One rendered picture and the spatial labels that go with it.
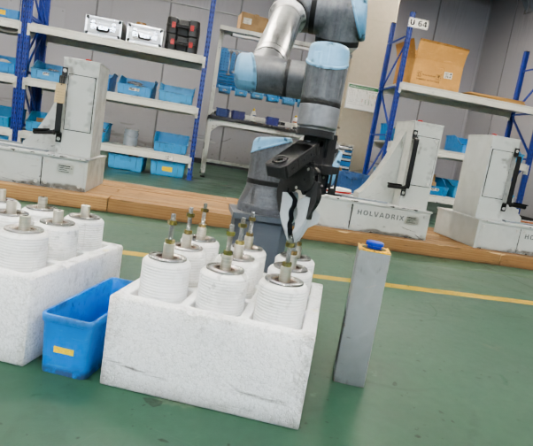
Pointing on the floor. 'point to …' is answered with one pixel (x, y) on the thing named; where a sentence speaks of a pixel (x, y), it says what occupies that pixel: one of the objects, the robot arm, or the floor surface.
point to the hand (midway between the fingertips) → (290, 234)
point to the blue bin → (78, 331)
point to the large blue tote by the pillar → (351, 180)
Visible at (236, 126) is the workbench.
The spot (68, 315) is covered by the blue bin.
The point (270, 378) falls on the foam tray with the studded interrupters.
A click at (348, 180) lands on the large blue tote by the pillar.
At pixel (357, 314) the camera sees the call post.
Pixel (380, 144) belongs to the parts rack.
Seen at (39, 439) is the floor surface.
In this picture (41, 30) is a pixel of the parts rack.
